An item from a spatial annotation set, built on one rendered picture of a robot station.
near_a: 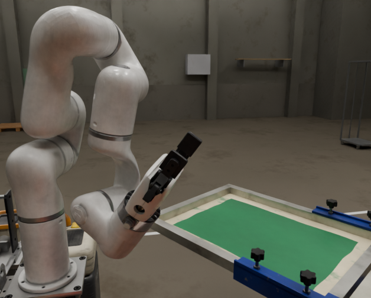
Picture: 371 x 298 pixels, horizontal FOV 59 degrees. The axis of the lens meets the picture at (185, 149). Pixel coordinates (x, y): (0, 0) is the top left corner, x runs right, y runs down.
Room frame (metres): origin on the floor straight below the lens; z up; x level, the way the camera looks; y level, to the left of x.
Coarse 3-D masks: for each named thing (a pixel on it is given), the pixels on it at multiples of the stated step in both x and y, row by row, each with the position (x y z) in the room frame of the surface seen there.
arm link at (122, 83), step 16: (128, 48) 0.72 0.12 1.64; (112, 64) 0.71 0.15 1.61; (128, 64) 0.70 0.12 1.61; (96, 80) 0.62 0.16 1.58; (112, 80) 0.60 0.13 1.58; (128, 80) 0.61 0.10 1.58; (144, 80) 0.67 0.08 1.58; (96, 96) 0.61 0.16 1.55; (112, 96) 0.60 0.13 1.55; (128, 96) 0.61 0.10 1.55; (144, 96) 0.70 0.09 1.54; (96, 112) 0.61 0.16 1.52; (112, 112) 0.60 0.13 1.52; (128, 112) 0.61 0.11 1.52; (96, 128) 0.60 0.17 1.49; (112, 128) 0.60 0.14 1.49; (128, 128) 0.62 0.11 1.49
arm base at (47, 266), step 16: (32, 224) 0.62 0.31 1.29; (48, 224) 0.63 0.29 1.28; (64, 224) 0.66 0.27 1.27; (32, 240) 0.62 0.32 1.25; (48, 240) 0.62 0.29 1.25; (64, 240) 0.66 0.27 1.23; (32, 256) 0.62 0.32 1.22; (48, 256) 0.62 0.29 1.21; (64, 256) 0.65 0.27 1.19; (32, 272) 0.62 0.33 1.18; (48, 272) 0.62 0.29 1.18; (64, 272) 0.65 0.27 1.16; (32, 288) 0.60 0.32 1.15; (48, 288) 0.61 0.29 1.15
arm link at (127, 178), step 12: (96, 132) 0.60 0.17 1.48; (96, 144) 0.60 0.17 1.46; (108, 144) 0.60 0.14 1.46; (120, 144) 0.61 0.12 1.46; (120, 156) 0.62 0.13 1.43; (132, 156) 0.65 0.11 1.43; (120, 168) 0.69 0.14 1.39; (132, 168) 0.66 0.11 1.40; (120, 180) 0.70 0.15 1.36; (132, 180) 0.68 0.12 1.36; (108, 192) 0.65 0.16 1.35; (120, 192) 0.67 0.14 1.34
